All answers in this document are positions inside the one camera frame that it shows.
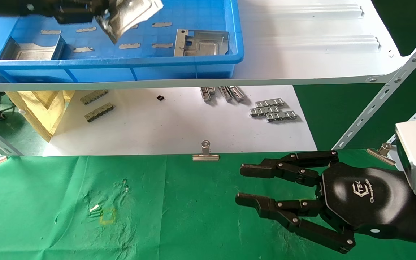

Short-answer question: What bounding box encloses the blue plastic bin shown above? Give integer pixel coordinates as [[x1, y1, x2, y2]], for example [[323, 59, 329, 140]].
[[0, 0, 245, 84]]

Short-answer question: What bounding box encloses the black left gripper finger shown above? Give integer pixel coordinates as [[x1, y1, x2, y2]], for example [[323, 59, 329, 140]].
[[61, 0, 109, 16], [54, 9, 94, 25]]

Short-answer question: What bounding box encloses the green cloth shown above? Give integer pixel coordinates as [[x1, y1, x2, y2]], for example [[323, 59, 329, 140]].
[[0, 149, 416, 260]]

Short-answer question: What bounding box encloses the silver metal bracket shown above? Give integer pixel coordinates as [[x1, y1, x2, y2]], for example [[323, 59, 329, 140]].
[[218, 87, 233, 103], [200, 87, 216, 103], [229, 86, 245, 103]]

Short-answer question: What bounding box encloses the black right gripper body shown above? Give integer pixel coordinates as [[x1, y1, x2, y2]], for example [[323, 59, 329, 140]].
[[319, 162, 416, 240]]

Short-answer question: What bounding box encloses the bent metal channel part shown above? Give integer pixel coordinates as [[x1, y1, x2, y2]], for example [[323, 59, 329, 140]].
[[0, 35, 66, 61]]

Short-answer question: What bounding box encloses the large stamped metal plate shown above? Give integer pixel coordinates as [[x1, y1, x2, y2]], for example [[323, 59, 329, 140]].
[[95, 0, 164, 45]]

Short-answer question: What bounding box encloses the metal plate with square hole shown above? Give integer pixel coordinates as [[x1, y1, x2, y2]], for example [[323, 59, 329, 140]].
[[174, 29, 229, 57]]

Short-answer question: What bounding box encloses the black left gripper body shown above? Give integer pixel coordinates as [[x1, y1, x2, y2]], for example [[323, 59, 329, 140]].
[[0, 0, 62, 17]]

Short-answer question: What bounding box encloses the long white perforated shelf post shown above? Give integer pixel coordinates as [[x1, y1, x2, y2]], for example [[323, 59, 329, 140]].
[[333, 21, 416, 150]]

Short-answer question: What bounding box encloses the white metal shelf board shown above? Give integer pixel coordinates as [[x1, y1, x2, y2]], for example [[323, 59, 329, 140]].
[[0, 0, 411, 92]]

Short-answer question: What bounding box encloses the silver toothed connector strip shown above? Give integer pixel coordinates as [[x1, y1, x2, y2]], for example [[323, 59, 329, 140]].
[[250, 106, 281, 117], [255, 98, 285, 108], [265, 111, 298, 122]]

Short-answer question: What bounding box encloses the yellow padded bag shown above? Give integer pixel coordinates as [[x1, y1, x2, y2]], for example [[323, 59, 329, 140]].
[[6, 90, 75, 142]]

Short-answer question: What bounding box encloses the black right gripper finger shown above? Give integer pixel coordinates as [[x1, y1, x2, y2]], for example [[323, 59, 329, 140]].
[[235, 192, 356, 254], [240, 150, 340, 187]]

